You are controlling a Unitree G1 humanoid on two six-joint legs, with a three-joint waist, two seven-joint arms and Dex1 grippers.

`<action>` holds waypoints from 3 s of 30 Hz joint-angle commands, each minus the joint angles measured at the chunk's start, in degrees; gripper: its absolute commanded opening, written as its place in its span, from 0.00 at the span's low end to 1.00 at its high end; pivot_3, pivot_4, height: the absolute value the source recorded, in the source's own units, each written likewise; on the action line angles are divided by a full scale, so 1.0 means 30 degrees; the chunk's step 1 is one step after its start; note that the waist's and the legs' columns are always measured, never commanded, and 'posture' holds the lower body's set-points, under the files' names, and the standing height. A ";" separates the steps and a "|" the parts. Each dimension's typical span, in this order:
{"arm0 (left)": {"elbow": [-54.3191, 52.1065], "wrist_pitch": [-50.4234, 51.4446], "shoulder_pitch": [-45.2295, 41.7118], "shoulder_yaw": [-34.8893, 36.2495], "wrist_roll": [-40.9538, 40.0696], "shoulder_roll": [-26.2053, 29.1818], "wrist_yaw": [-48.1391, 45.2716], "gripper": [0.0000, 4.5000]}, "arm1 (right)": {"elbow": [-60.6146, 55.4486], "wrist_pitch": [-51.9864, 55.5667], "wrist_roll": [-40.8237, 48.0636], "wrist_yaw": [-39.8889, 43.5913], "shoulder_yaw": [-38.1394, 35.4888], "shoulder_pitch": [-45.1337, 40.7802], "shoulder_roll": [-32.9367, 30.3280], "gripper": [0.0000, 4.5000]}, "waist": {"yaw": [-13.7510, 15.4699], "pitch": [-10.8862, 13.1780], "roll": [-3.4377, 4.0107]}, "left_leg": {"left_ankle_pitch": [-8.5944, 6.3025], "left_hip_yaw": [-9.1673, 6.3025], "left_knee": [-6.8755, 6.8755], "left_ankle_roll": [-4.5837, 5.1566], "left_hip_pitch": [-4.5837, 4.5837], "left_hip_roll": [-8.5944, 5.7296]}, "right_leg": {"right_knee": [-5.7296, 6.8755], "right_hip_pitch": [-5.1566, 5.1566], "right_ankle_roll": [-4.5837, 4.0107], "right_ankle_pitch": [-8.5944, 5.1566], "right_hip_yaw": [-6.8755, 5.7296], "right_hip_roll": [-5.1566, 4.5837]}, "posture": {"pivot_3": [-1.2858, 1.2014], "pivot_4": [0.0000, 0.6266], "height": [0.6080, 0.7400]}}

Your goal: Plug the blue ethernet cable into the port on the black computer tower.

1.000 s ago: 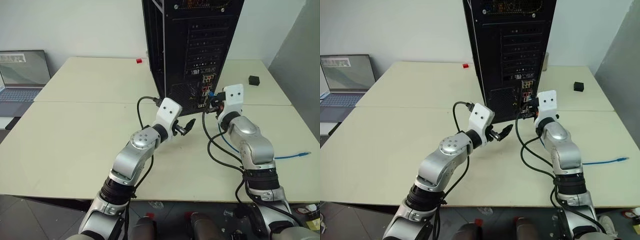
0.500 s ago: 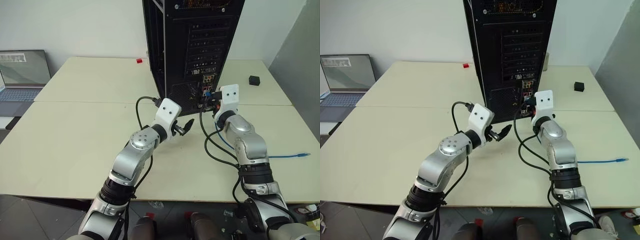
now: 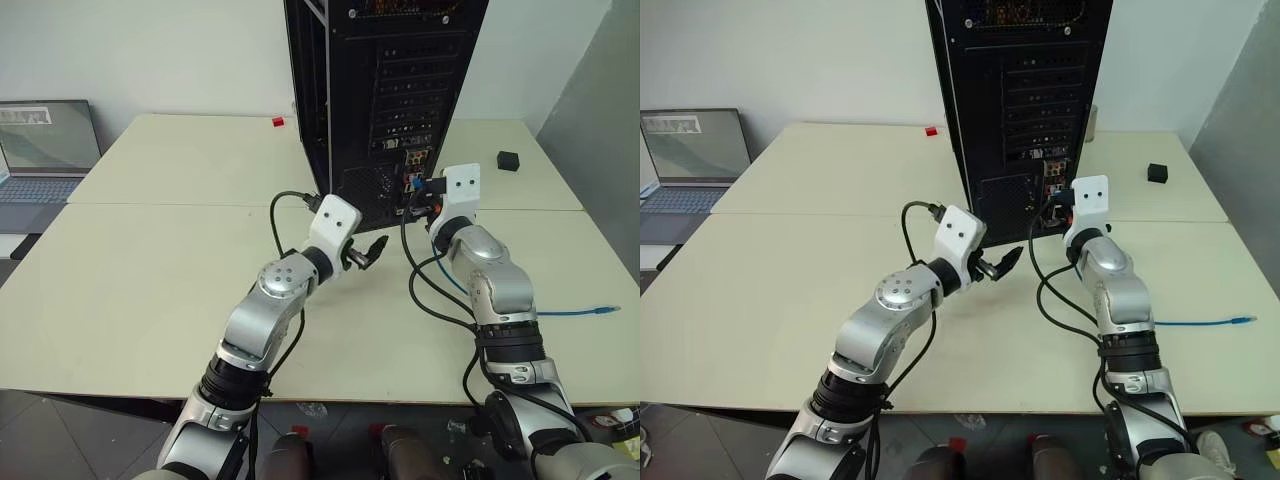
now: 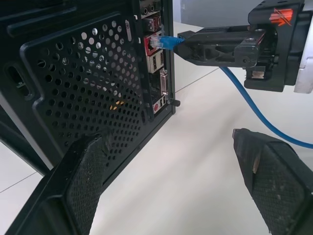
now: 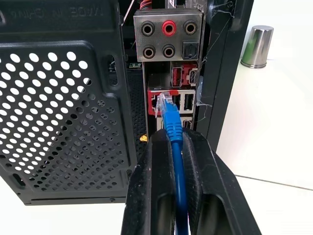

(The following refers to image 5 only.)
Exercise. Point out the stainless steel cup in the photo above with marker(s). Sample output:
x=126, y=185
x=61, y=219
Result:
x=257, y=46

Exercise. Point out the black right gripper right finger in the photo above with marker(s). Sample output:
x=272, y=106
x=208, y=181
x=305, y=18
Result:
x=215, y=191

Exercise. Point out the black computer tower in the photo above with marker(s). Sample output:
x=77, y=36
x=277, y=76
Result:
x=73, y=98

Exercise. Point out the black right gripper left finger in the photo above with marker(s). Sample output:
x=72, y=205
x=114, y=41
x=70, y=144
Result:
x=146, y=186

